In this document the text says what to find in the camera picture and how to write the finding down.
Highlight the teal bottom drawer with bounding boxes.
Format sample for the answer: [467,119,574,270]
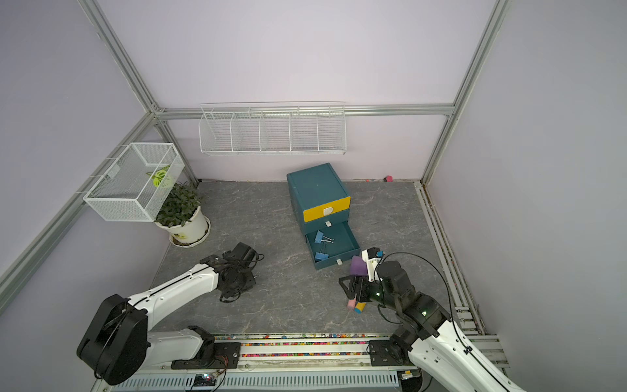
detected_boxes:
[305,221,362,270]

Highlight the teal drawer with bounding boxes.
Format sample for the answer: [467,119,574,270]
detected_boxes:
[305,221,362,270]
[300,209,349,235]

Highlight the blue binder clip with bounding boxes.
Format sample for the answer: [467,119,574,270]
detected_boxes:
[314,242,329,262]
[314,230,334,244]

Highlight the yellow top drawer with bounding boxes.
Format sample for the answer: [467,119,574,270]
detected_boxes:
[303,196,351,223]

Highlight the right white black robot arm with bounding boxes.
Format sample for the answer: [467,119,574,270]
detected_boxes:
[338,261,522,391]

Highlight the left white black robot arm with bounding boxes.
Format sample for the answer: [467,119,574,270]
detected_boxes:
[77,243,265,385]

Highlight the teal drawer cabinet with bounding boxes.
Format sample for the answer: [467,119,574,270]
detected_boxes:
[287,163,351,230]

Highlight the green toy shovel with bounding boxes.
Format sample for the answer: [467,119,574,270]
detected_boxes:
[354,302,366,314]

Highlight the purple toy shovel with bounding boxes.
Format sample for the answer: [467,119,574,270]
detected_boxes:
[346,255,368,310]

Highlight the potted green plant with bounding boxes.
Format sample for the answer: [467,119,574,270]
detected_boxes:
[154,183,211,248]

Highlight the green leaf toy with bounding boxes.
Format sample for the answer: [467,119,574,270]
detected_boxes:
[146,165,170,188]

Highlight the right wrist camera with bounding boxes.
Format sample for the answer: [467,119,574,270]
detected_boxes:
[362,247,384,282]

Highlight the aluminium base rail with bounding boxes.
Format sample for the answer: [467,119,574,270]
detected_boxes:
[90,332,510,392]

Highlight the white wire basket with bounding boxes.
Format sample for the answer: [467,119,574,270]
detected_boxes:
[83,142,185,222]

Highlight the white wire wall shelf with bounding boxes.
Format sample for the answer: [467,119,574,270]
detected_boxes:
[199,101,347,156]

